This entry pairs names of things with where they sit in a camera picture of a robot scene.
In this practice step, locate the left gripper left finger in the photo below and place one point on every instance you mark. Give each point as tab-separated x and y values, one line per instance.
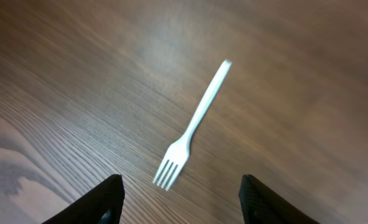
103	204

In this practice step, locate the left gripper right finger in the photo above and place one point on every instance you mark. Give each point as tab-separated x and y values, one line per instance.
261	205

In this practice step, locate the white plastic fork far left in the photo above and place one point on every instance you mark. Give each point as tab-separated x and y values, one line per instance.
178	152

